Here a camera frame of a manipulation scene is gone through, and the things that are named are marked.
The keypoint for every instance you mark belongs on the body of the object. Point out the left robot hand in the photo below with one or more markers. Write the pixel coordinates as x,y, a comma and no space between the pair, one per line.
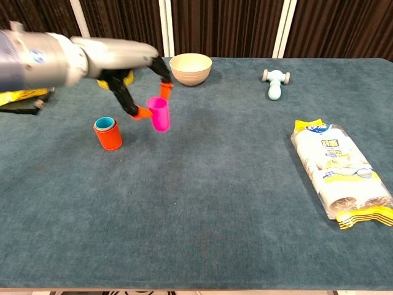
116,55

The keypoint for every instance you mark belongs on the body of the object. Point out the light blue plastic cup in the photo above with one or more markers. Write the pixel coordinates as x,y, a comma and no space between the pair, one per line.
103,123

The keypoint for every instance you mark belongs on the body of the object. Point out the pink plastic cup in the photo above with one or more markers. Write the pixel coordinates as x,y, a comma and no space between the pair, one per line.
160,118

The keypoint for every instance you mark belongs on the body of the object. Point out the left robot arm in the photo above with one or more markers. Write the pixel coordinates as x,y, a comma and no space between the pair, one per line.
37,61

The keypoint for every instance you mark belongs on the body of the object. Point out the clear yellowish tape roll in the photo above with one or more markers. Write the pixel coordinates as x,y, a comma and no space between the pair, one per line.
129,78

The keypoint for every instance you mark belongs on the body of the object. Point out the beige bowl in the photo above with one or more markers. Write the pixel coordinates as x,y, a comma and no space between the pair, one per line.
190,73

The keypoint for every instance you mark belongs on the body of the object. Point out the orange plastic cup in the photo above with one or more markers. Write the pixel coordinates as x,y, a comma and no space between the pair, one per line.
110,139

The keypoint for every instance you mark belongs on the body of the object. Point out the yellow snack bag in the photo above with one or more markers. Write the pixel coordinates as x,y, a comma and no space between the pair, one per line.
15,96

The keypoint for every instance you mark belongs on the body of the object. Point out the blue table cloth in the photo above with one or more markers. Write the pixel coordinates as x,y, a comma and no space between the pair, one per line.
122,215

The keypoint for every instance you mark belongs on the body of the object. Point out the light blue toy hammer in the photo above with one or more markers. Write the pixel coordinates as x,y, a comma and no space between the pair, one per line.
274,89

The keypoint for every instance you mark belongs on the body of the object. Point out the white yellow scouring pad pack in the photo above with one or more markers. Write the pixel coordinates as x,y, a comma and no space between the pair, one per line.
337,169

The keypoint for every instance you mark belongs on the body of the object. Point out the white partition post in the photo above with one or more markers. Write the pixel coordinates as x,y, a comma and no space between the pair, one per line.
285,27
80,18
166,27

